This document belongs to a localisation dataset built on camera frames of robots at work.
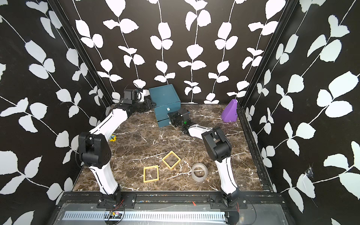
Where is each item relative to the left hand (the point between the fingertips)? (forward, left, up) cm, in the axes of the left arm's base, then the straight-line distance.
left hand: (156, 102), depth 89 cm
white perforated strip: (-60, -20, -23) cm, 67 cm away
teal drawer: (-5, -2, -9) cm, 10 cm away
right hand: (-1, -5, -9) cm, 10 cm away
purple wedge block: (+1, -53, -15) cm, 55 cm away
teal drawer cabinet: (+4, -6, -2) cm, 7 cm away
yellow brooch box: (-29, -8, -24) cm, 39 cm away
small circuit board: (-58, +20, -24) cm, 66 cm away
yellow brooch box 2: (-38, +4, -24) cm, 45 cm away
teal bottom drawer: (-3, -3, -18) cm, 19 cm away
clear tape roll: (-35, -27, -20) cm, 49 cm away
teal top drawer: (-1, -7, -5) cm, 9 cm away
